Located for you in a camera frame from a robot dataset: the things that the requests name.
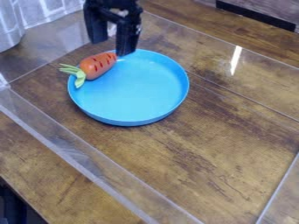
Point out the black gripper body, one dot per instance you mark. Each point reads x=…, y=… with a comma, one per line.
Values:
x=93, y=6

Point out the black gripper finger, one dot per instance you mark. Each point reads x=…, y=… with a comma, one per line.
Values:
x=129, y=28
x=97, y=26

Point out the orange toy carrot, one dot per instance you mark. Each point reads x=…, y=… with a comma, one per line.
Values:
x=93, y=67

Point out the blue round tray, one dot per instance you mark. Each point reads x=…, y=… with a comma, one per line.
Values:
x=139, y=91

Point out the white patterned curtain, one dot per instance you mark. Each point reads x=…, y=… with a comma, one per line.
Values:
x=23, y=14

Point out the clear acrylic barrier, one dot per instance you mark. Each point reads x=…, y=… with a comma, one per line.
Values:
x=217, y=164

